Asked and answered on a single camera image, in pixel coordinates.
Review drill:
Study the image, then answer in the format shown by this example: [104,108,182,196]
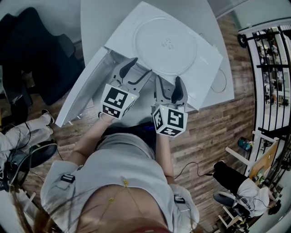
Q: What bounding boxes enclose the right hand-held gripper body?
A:
[151,101,189,139]

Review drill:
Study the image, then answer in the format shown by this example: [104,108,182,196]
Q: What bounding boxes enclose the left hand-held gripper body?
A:
[100,78,140,121]

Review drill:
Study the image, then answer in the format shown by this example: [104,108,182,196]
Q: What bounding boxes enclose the round glass turntable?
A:
[133,16,197,77]

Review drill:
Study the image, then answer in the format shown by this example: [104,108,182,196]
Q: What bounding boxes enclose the person's right forearm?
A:
[156,135,176,185]

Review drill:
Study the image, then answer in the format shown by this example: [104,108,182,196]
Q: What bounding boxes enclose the person's left forearm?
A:
[72,111,115,166]

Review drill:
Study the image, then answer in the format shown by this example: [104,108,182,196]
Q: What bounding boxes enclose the white microwave oven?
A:
[55,1,224,128]

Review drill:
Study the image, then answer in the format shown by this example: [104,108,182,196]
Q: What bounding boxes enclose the person's black trousers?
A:
[102,124,157,148]

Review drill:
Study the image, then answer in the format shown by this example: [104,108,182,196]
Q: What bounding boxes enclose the person's grey top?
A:
[40,133,200,233]

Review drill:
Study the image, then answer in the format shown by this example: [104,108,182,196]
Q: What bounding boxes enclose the black office chair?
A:
[3,68,34,125]
[0,6,84,106]

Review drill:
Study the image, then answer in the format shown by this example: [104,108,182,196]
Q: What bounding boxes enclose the teal cup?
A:
[238,137,254,151]

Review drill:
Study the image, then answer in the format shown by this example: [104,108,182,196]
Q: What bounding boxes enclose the black open carry case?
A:
[0,140,58,192]

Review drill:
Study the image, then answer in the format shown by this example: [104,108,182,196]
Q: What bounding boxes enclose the black metal shelf rack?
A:
[237,22,291,142]

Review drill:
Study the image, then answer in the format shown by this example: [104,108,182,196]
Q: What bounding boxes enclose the wooden board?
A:
[249,141,279,182]

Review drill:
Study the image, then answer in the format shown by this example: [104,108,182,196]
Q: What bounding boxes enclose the black floor cable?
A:
[173,162,214,177]

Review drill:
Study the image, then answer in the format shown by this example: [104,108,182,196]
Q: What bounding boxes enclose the coiled white power cable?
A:
[210,68,228,93]

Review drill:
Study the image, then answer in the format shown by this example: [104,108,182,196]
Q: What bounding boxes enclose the white desk frame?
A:
[225,131,279,177]

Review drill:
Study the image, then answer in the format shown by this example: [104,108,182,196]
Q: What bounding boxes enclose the gold necklace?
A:
[100,179,146,219]

